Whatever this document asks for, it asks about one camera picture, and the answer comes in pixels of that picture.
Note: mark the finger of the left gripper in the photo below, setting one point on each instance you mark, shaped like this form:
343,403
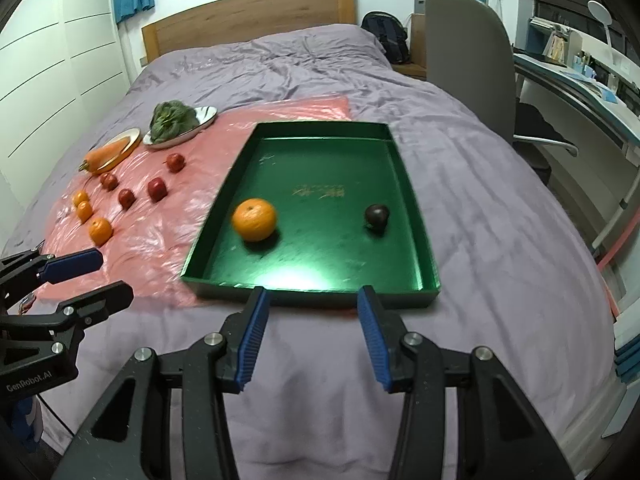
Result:
78,314
64,268

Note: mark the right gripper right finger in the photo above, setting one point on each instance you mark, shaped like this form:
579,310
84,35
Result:
409,363

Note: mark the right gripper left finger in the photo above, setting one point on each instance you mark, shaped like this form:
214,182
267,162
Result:
221,363

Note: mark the small orange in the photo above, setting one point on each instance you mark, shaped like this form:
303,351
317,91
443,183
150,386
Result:
80,197
84,211

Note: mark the large orange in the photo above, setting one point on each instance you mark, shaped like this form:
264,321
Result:
254,220

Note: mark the dark purple plum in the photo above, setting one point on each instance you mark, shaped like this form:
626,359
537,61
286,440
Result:
376,217

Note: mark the green rectangular tray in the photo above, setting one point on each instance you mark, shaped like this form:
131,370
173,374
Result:
320,177

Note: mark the smartphone in red case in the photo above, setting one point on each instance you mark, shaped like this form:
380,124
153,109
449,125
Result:
26,303

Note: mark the pink plastic sheet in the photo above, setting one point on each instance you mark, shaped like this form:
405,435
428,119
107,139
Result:
151,240

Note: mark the carrot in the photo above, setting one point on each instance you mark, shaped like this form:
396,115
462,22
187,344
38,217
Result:
99,157

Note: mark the orange rimmed plate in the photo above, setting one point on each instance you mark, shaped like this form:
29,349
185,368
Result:
134,135

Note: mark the green leafy vegetable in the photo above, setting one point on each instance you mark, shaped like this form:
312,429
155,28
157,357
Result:
171,118

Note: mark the white wardrobe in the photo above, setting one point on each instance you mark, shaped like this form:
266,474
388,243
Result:
62,70

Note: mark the white plate black rim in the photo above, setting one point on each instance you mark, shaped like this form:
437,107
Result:
205,116

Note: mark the white desk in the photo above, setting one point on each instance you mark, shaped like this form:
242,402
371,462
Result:
598,177

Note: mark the wooden headboard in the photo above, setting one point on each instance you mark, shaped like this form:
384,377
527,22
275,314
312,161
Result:
229,21

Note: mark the grey desk chair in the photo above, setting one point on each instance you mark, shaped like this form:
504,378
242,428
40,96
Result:
469,55

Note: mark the black backpack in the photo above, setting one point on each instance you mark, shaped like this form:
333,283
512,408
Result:
390,33

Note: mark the white desk lamp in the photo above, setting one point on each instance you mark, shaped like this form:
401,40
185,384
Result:
600,13

